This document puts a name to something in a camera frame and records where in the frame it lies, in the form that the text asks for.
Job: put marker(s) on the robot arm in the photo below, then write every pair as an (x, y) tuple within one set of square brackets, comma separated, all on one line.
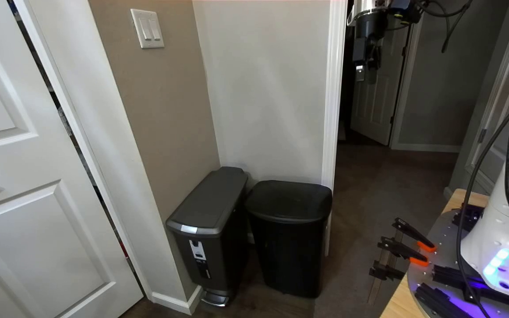
[(502, 238)]

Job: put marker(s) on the white hallway door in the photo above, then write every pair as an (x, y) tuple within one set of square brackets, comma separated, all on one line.
[(376, 106)]

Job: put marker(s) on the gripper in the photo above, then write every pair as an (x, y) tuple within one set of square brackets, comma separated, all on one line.
[(369, 26)]

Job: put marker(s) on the white light switch plate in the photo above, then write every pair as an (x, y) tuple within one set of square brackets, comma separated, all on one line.
[(147, 28)]

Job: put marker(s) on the black trash bin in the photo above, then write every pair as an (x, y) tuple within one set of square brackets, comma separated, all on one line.
[(290, 256)]

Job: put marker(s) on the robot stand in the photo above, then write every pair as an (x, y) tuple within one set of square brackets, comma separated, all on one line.
[(418, 291)]

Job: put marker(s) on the grey trash bin lid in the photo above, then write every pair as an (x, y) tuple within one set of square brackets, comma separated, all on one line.
[(214, 198)]

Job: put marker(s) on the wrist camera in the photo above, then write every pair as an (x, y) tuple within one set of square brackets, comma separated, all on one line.
[(405, 12)]

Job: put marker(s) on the black trash bin lid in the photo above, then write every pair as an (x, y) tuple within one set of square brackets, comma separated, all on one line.
[(290, 198)]

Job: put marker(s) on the white panel door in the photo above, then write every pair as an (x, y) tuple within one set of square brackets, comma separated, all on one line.
[(38, 221)]

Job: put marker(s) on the grey step trash bin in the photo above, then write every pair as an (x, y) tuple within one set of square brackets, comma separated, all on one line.
[(212, 247)]

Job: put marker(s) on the white closet door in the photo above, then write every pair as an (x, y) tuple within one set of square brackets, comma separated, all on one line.
[(497, 88)]

